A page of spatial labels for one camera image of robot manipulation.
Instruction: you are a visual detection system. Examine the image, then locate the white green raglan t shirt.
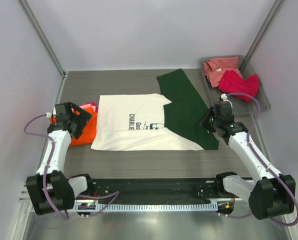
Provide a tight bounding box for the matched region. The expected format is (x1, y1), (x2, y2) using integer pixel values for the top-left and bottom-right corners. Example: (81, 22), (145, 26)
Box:
(91, 69), (219, 151)

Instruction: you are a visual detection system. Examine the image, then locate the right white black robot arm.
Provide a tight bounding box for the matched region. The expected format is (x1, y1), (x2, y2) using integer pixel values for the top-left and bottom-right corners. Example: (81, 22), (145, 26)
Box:
(200, 100), (298, 220)

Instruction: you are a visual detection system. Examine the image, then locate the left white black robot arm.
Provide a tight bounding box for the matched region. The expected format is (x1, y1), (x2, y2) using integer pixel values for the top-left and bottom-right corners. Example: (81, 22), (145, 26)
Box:
(26, 102), (97, 219)

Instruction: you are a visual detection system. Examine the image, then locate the folded light pink t shirt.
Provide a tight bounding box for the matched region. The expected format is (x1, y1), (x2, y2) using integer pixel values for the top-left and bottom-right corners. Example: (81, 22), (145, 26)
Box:
(79, 104), (98, 113)

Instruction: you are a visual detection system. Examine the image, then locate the folded magenta t shirt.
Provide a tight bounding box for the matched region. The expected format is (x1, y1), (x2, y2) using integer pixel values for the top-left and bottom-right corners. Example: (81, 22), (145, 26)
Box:
(86, 101), (96, 106)

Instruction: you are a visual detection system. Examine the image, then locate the folded orange t shirt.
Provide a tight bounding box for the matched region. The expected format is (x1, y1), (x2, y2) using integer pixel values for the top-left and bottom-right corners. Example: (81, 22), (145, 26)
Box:
(50, 107), (99, 147)

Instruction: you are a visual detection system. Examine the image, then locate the crimson red t shirt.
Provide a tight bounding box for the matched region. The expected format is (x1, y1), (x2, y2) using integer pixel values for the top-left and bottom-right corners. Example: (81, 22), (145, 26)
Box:
(218, 70), (259, 97)

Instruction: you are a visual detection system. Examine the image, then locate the grey plastic tray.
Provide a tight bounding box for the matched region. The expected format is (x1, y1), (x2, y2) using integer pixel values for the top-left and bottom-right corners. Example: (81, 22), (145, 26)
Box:
(198, 55), (271, 116)

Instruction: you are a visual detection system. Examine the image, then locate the salmon pink t shirt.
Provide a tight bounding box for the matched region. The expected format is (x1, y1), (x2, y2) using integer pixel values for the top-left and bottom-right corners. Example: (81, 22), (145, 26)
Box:
(202, 56), (242, 88)

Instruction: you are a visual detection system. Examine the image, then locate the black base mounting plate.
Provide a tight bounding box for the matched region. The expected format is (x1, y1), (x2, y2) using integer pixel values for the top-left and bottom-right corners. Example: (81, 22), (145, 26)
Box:
(81, 177), (235, 205)

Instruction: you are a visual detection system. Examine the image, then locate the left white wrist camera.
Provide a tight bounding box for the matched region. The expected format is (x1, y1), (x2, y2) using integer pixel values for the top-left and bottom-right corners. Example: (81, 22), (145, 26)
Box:
(46, 107), (56, 122)

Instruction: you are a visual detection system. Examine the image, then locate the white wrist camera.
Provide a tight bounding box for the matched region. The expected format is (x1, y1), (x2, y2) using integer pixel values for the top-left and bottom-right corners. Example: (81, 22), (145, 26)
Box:
(219, 93), (231, 104)
(46, 107), (56, 122)

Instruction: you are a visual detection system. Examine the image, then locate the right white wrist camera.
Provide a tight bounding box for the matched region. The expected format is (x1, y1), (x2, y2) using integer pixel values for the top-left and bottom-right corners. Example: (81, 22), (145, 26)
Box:
(219, 93), (231, 104)

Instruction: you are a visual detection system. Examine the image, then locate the white slotted cable duct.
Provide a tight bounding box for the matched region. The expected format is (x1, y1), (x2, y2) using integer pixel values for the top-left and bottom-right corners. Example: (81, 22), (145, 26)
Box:
(73, 201), (218, 213)

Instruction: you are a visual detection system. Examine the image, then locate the aluminium front rail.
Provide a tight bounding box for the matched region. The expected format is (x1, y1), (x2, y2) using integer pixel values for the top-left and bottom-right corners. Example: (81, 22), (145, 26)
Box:
(19, 183), (31, 203)

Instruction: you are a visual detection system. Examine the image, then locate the left aluminium frame post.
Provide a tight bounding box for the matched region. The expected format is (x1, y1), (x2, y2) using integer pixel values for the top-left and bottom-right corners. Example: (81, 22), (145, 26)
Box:
(18, 0), (66, 79)

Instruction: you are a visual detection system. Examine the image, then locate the aluminium frame post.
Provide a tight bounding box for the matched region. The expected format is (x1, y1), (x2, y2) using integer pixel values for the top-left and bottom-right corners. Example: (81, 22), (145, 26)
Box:
(245, 0), (285, 62)
(18, 0), (66, 79)

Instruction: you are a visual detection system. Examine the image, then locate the right aluminium frame post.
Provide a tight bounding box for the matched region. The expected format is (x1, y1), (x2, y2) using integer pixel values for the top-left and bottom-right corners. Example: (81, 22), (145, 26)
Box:
(245, 0), (285, 62)

